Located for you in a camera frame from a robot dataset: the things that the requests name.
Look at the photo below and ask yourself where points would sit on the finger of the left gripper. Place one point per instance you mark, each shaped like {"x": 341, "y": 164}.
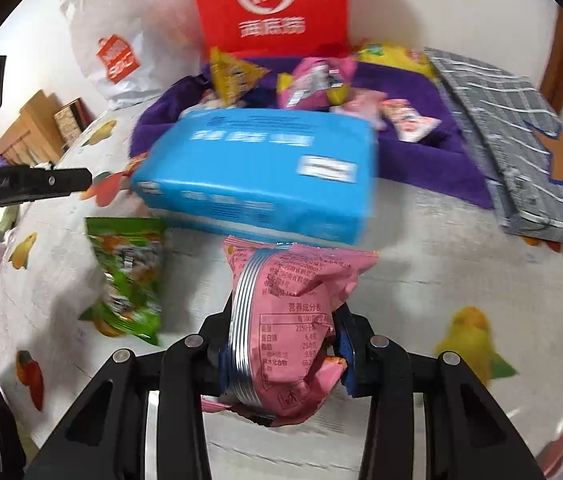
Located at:
{"x": 27, "y": 184}

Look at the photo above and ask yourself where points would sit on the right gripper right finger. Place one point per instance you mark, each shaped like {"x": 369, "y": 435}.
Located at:
{"x": 468, "y": 435}

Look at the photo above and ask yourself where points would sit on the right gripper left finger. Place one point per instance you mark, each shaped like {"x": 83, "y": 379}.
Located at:
{"x": 103, "y": 435}

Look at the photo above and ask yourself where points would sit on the green chicken snack bag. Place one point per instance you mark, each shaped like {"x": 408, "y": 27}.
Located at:
{"x": 129, "y": 252}

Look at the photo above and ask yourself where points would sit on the pink snack bag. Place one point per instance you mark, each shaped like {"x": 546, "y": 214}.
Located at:
{"x": 276, "y": 364}

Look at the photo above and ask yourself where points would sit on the yellow triangular snack packet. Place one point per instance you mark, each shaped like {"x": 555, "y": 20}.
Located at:
{"x": 232, "y": 77}

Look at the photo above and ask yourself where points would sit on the Lotso lollipop snack packet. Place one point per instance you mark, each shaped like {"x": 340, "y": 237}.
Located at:
{"x": 410, "y": 126}

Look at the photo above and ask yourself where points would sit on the light pink pastry packet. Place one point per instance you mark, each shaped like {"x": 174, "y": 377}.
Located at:
{"x": 364, "y": 104}

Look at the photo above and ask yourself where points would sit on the pink yellow candy packet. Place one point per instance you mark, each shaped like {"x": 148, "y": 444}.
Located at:
{"x": 316, "y": 84}

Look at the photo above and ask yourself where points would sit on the wooden headboard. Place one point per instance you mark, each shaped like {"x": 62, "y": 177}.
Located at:
{"x": 34, "y": 137}

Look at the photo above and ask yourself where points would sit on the patterned box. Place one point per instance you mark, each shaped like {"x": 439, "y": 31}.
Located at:
{"x": 72, "y": 119}

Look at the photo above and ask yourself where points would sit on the white Miniso plastic bag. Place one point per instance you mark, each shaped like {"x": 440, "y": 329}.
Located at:
{"x": 133, "y": 50}

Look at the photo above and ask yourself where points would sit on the red Haidilao paper bag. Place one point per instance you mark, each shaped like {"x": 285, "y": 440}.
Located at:
{"x": 275, "y": 27}

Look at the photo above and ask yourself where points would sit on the blue tissue pack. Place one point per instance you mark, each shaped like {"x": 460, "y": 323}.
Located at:
{"x": 275, "y": 175}

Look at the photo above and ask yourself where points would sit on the grey checked star cloth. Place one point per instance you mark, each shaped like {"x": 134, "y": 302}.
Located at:
{"x": 516, "y": 137}

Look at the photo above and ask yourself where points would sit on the yellow chips bag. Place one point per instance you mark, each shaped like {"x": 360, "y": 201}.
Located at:
{"x": 391, "y": 55}

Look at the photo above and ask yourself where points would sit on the brown wooden door frame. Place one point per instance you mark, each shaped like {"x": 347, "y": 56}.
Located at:
{"x": 552, "y": 82}

